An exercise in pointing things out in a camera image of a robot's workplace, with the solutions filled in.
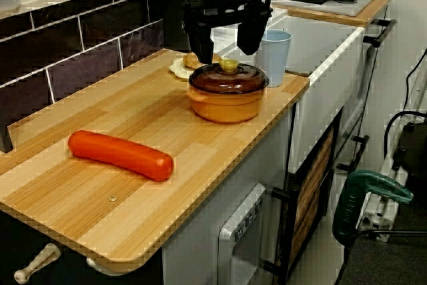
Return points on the orange-red toy sausage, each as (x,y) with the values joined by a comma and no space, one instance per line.
(120,155)

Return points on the dark tile backsplash panel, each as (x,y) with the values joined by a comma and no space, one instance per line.
(83,41)

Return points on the dark gray upright post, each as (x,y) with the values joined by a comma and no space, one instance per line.
(173,14)

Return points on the cream flower-shaped plate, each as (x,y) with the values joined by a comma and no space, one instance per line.
(178,69)

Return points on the white toy kitchen cabinet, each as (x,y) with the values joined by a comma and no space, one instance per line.
(200,231)

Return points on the light blue plastic cup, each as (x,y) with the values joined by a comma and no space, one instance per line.
(275,61)

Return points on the brown toy chicken wing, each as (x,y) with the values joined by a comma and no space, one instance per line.
(190,59)

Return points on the metal countertop screw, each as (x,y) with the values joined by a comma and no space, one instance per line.
(113,198)

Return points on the black box device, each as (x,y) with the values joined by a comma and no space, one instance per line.
(413,145)

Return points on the brown lid with yellow knob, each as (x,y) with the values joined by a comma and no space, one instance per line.
(227,81)

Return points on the white toy sink unit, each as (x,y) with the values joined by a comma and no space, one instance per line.
(327,51)

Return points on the gray appliance door panel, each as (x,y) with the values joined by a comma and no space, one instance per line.
(227,231)

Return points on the orange toy pot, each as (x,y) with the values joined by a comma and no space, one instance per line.
(223,108)

